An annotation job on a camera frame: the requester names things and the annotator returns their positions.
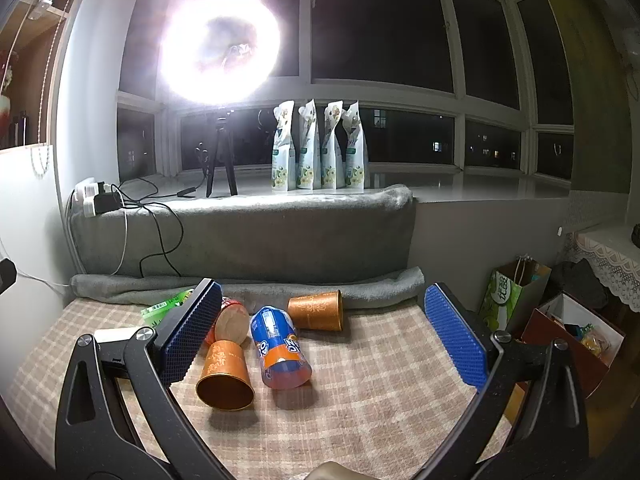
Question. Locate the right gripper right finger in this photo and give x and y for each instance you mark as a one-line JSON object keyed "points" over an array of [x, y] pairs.
{"points": [[548, 440]]}

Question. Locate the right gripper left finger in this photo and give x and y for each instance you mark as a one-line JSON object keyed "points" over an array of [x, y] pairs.
{"points": [[95, 436]]}

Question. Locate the blue orange plastic cup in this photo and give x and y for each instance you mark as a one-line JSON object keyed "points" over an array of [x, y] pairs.
{"points": [[281, 361]]}

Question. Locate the orange paper cup near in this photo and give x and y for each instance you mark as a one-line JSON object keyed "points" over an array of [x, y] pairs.
{"points": [[224, 383]]}

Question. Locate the orange paper cup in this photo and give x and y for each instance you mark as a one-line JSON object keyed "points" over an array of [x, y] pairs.
{"points": [[317, 312], [224, 383]]}

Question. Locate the orange paper cup far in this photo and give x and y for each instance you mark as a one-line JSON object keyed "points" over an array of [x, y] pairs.
{"points": [[317, 312]]}

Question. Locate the red cardboard box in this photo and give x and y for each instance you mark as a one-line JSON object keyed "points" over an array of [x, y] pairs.
{"points": [[594, 342]]}

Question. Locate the green tea carton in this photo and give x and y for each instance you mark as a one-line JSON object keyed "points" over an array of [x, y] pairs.
{"points": [[154, 315]]}

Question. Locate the green paper bag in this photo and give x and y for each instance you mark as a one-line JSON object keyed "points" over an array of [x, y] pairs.
{"points": [[513, 292]]}

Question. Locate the checkered table cloth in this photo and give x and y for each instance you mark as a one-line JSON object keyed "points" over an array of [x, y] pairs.
{"points": [[382, 397]]}

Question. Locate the lace table cover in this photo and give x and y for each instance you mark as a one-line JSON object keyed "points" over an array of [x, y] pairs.
{"points": [[613, 257]]}

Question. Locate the black power adapter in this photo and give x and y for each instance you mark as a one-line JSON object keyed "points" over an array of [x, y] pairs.
{"points": [[106, 201]]}

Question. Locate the white power strip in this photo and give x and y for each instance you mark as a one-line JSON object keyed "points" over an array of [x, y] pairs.
{"points": [[84, 192]]}

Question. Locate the grey blanket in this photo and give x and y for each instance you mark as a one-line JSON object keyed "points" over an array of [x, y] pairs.
{"points": [[262, 249]]}

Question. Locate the black tripod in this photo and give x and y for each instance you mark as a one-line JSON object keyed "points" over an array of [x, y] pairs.
{"points": [[220, 150]]}

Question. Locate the white refill pouch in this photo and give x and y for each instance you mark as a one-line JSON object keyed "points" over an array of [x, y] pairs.
{"points": [[283, 149], [356, 169], [332, 171], [309, 163]]}

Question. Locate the wooden shelf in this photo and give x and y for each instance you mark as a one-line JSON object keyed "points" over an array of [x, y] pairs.
{"points": [[31, 33]]}

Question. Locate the ring light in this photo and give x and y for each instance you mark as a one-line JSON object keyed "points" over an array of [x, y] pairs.
{"points": [[218, 52]]}

